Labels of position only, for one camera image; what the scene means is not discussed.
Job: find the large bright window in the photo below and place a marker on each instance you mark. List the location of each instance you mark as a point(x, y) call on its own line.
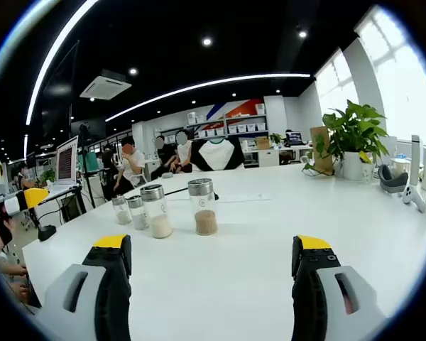
point(404, 89)
point(335, 89)

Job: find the round ceiling spotlights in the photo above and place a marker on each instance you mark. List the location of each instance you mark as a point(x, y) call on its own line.
point(207, 41)

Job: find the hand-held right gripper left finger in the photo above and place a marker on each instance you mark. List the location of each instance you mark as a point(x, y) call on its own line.
point(110, 302)

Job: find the open silver laptop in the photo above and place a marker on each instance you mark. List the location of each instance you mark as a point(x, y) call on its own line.
point(66, 160)

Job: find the tall seasoning bottle white grains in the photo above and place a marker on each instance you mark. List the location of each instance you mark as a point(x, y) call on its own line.
point(159, 220)

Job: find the tall seasoning bottle brown contents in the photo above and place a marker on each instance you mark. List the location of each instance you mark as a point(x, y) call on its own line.
point(205, 220)

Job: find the dark hanging monitor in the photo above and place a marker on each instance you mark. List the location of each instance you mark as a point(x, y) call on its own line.
point(92, 126)

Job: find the small seasoning bottle cream contents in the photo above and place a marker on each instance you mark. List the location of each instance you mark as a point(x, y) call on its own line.
point(121, 213)

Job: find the white mug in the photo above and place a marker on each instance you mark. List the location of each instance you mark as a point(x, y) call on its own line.
point(367, 174)

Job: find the black tripod stand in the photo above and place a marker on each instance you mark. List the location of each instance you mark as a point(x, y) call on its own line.
point(86, 167)

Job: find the black laptop stand desk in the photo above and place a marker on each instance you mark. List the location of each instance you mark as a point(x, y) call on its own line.
point(67, 199)

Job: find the long ceiling light strip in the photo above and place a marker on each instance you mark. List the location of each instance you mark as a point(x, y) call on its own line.
point(44, 67)
point(270, 75)

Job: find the black and white shirt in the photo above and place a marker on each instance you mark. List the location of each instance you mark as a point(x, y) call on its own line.
point(216, 156)

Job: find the computer monitor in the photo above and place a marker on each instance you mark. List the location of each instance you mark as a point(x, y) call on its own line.
point(294, 138)

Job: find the row of white storage bins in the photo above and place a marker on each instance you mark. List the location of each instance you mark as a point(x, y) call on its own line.
point(250, 128)

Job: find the metal storage shelf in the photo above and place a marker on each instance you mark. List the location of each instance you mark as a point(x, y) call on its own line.
point(226, 126)

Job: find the glass kettle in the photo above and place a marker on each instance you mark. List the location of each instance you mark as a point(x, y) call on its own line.
point(399, 166)

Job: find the small seasoning bottle white contents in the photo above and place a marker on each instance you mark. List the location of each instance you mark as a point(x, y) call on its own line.
point(138, 216)

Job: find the teal board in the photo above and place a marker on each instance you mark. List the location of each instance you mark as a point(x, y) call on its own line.
point(90, 160)

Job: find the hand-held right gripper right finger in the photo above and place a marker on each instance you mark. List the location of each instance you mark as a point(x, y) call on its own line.
point(309, 302)

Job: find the brown cardboard box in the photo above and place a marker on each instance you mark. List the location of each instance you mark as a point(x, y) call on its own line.
point(263, 143)

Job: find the ceiling air conditioner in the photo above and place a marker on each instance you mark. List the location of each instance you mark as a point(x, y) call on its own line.
point(104, 84)

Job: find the grey headset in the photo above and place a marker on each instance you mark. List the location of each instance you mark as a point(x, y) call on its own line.
point(390, 179)

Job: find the white handheld controller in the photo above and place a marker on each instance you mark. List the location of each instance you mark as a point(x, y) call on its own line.
point(412, 197)

